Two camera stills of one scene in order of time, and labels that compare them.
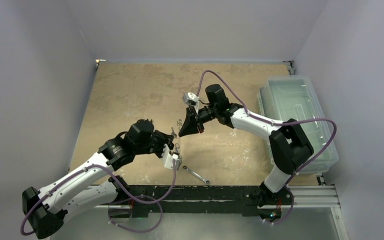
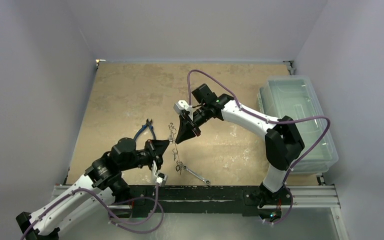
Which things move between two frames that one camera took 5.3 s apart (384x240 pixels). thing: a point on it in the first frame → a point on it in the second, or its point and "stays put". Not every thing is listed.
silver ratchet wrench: (206, 182) stays put
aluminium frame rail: (306, 197) stays put
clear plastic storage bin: (281, 99) stays put
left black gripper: (164, 138) → (159, 146)
